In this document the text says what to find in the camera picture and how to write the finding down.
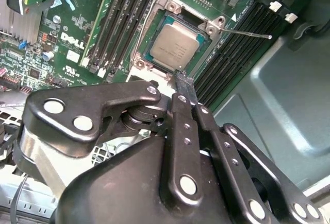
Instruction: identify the metal socket cover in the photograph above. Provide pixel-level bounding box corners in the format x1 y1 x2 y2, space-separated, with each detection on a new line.
125 65 178 92

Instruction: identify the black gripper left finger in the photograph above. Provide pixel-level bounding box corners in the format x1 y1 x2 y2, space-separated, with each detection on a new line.
12 70 205 204

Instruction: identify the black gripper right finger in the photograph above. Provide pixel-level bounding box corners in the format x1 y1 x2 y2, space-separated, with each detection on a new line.
184 76 326 224

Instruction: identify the silver CPU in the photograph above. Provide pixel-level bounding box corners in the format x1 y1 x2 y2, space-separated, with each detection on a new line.
143 15 207 72

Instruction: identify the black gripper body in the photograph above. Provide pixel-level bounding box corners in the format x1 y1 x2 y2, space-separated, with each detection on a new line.
54 136 242 224

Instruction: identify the wire locking lever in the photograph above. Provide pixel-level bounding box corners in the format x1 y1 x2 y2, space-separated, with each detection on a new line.
219 27 273 40

